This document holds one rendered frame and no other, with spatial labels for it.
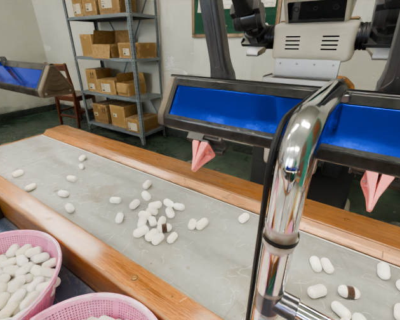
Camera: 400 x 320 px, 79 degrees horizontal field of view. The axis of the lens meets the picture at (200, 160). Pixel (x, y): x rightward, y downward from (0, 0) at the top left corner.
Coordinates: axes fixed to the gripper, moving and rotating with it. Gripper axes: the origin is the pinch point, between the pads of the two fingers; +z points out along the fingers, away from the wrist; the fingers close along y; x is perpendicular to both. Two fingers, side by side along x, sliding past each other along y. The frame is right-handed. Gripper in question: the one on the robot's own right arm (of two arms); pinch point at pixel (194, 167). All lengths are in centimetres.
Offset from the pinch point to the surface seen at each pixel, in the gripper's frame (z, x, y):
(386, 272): 6.2, 8.0, 44.3
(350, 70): -157, 118, 19
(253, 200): -0.1, 12.5, 14.2
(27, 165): 18, -1, -66
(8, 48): -120, 68, -449
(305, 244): 6.5, 10.2, 29.5
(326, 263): 9.4, 5.6, 34.3
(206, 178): -2.4, 13.9, -3.1
